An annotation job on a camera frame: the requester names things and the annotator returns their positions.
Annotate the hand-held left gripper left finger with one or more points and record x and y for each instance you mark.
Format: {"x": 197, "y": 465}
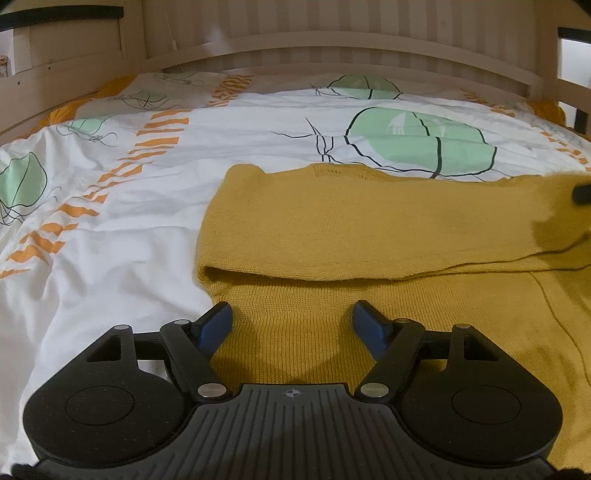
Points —
{"x": 217, "y": 324}

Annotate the mustard yellow knit sweater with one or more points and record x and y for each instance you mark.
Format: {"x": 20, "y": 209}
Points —
{"x": 369, "y": 240}

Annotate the orange bed sheet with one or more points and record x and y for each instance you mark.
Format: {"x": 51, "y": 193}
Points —
{"x": 81, "y": 104}

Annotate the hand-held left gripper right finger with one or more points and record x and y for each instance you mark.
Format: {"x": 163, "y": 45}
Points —
{"x": 368, "y": 324}

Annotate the white leaf-print duvet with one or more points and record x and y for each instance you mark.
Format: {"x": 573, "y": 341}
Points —
{"x": 138, "y": 194}

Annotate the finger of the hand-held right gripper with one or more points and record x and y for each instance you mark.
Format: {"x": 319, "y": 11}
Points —
{"x": 581, "y": 193}

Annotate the wooden bed frame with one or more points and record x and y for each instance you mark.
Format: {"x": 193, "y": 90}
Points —
{"x": 295, "y": 50}

